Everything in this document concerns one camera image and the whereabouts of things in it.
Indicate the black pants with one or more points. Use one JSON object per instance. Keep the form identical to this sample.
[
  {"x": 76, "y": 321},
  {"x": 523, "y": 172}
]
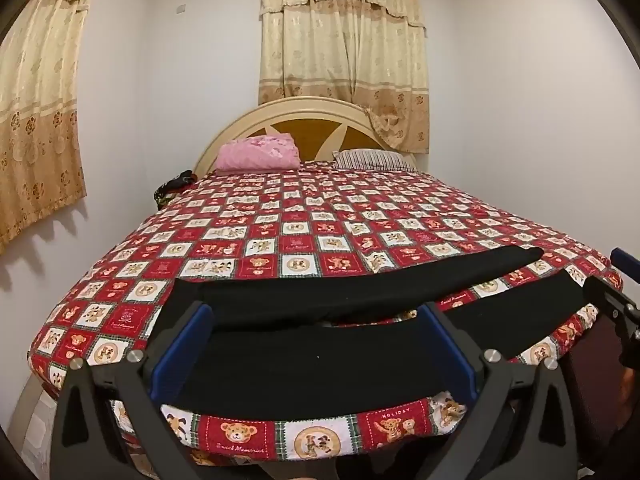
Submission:
[{"x": 310, "y": 360}]

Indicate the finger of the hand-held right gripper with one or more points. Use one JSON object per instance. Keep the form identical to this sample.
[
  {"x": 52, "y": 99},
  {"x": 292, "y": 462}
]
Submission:
[
  {"x": 607, "y": 295},
  {"x": 625, "y": 259}
]

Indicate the bed with red bear bedspread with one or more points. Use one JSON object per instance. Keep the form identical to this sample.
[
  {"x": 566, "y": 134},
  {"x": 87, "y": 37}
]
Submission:
[{"x": 300, "y": 220}]

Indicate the beige floral curtain with valance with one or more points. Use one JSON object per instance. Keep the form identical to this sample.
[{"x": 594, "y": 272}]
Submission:
[{"x": 340, "y": 50}]

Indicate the pink pillow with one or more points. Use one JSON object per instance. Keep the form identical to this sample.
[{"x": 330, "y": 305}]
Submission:
[{"x": 257, "y": 152}]

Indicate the cream wooden headboard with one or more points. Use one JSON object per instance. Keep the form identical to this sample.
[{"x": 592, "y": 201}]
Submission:
[{"x": 310, "y": 130}]

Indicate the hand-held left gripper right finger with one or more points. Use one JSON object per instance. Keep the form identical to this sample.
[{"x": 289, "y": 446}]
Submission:
[{"x": 447, "y": 350}]

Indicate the striped pillow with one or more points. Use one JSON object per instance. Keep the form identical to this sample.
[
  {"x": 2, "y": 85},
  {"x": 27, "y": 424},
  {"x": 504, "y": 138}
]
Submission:
[{"x": 370, "y": 159}]

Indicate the dark patterned cloth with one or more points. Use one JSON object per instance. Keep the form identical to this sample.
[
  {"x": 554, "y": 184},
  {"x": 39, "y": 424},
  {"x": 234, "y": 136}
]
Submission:
[{"x": 172, "y": 187}]

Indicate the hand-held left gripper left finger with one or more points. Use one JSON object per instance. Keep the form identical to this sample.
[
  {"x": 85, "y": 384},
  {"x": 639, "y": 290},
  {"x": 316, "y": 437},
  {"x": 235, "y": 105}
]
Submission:
[{"x": 182, "y": 350}]

